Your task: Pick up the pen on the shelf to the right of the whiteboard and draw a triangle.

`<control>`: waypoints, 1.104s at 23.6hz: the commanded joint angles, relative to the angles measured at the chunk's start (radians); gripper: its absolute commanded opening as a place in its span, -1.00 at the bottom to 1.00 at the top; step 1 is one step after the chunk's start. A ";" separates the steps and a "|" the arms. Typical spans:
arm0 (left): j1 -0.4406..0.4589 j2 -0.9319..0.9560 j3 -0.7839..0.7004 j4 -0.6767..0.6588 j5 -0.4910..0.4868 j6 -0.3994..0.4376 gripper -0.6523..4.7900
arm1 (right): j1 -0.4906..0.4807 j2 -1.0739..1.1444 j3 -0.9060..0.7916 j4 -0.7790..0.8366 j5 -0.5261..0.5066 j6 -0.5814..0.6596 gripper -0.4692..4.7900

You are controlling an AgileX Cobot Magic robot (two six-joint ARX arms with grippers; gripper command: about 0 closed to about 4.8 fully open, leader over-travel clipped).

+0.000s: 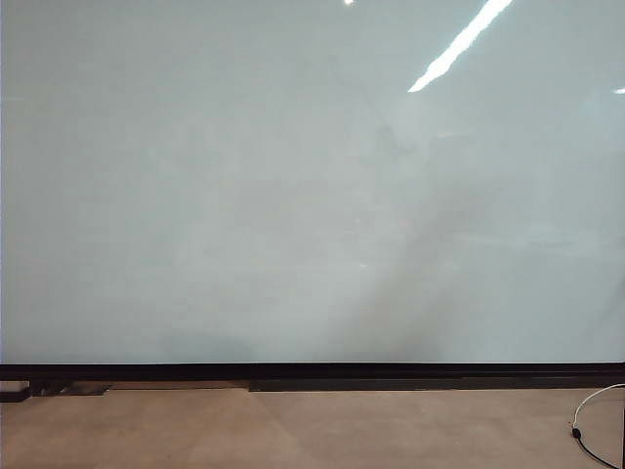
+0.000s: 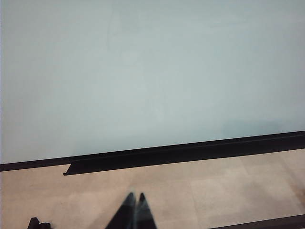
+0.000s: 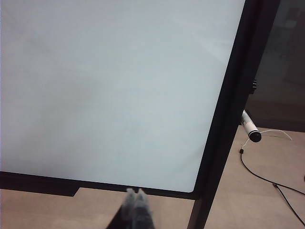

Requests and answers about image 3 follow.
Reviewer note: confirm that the translucent right gripper left finger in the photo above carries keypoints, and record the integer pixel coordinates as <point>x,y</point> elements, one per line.
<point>128,207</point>

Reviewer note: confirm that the translucent right gripper right finger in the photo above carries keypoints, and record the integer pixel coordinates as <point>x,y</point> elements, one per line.
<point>143,210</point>

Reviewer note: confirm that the white marker pen black cap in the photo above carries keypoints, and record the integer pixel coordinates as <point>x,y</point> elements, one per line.
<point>249,126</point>

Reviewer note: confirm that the black clamp knob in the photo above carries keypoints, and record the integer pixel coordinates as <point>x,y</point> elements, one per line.
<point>253,86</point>

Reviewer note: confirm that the whiteboard with black frame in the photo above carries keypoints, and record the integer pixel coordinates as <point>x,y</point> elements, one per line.
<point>95,95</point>

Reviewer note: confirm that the black whiteboard stand post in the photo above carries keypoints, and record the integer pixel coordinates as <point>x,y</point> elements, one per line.
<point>238,95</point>

